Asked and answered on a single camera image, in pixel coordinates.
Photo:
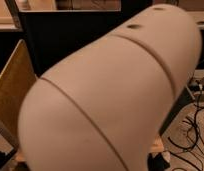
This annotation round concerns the power strip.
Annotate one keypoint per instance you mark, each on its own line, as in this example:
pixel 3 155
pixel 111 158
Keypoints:
pixel 197 84

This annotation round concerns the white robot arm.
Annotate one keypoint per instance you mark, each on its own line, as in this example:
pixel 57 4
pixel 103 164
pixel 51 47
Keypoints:
pixel 101 108

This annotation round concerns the wooden left side panel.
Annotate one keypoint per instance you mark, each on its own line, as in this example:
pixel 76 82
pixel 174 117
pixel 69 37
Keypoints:
pixel 16 79

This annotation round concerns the dark right side panel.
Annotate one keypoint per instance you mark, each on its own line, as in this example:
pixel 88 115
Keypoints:
pixel 184 99

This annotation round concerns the black back panel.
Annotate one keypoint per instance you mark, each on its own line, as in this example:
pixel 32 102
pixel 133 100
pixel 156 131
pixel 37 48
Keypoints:
pixel 51 36

